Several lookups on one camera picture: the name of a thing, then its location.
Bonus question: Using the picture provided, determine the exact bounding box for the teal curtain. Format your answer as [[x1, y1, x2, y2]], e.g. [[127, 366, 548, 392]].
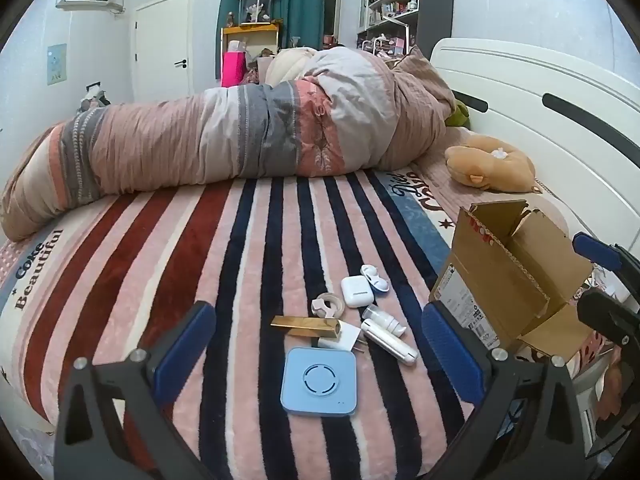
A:
[[216, 0, 327, 82]]

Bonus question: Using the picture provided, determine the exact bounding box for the beige tape roll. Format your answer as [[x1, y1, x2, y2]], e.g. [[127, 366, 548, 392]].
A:
[[310, 292, 346, 320]]

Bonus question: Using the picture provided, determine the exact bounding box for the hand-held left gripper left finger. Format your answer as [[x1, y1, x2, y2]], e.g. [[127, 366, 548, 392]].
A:
[[54, 301, 217, 480]]

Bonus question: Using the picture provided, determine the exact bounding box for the pink grey striped duvet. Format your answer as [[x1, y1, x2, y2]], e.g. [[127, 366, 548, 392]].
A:
[[0, 46, 459, 244]]

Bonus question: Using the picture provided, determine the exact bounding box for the white charger plug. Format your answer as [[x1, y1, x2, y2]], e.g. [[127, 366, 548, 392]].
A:
[[316, 322, 367, 357]]

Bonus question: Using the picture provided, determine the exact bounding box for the glass display case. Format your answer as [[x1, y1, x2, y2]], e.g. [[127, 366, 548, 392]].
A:
[[236, 0, 276, 26]]

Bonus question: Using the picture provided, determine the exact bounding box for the white bed headboard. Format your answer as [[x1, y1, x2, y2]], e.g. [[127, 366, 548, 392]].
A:
[[430, 37, 640, 266]]

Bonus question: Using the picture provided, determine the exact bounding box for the cluttered bookshelf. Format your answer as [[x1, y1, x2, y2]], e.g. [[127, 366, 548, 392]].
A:
[[356, 0, 422, 57]]

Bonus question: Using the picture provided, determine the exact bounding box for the white cylindrical tube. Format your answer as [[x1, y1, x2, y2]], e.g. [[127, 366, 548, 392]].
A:
[[360, 319, 419, 367]]

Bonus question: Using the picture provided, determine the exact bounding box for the brown cardboard box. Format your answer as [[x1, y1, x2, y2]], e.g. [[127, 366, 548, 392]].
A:
[[429, 200, 597, 367]]

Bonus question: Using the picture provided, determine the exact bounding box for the cream cushion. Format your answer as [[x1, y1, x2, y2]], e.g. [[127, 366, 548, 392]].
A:
[[264, 47, 319, 86]]

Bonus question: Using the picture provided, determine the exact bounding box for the pink gift bag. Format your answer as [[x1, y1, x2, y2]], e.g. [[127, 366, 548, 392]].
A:
[[221, 51, 247, 88]]

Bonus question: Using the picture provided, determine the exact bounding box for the green plush toy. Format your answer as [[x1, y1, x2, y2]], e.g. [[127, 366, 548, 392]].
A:
[[444, 99, 471, 129]]

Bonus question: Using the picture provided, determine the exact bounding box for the striped fleece blanket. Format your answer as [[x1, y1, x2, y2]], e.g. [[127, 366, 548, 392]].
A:
[[0, 166, 503, 480]]

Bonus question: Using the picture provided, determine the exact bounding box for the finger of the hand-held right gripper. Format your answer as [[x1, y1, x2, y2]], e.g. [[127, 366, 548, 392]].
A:
[[572, 232, 640, 303], [576, 287, 640, 347]]

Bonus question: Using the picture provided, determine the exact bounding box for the gold bar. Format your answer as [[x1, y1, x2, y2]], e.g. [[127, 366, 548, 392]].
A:
[[270, 315, 344, 342]]

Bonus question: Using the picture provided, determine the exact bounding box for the small wall poster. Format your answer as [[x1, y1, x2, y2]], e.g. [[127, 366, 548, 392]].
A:
[[47, 43, 68, 86]]

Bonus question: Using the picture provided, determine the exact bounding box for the brown plush toy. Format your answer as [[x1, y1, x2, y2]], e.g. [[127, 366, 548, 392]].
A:
[[444, 135, 544, 195]]

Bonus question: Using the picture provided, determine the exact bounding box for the white door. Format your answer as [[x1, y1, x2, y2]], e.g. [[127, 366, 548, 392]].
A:
[[132, 0, 194, 104]]

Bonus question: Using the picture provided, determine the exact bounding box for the light blue square device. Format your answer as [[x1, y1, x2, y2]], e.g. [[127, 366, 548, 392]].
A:
[[280, 347, 360, 417]]

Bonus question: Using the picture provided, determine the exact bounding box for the open white small case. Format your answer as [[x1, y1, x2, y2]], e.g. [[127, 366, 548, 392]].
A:
[[359, 263, 391, 295]]

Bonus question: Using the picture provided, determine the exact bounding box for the white earbuds case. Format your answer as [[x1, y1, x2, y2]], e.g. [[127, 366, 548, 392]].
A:
[[341, 276, 374, 310]]

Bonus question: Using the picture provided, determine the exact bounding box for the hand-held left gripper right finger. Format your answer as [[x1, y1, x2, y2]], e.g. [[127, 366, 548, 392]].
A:
[[421, 302, 598, 480]]

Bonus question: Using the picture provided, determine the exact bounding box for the yellow shelf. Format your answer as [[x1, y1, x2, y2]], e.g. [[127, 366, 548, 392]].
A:
[[219, 23, 280, 82]]

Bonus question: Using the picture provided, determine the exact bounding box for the small clear bottle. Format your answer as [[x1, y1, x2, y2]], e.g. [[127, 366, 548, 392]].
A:
[[362, 305, 407, 337]]

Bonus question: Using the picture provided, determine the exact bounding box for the window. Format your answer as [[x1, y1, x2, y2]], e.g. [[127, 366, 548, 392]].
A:
[[323, 0, 344, 44]]

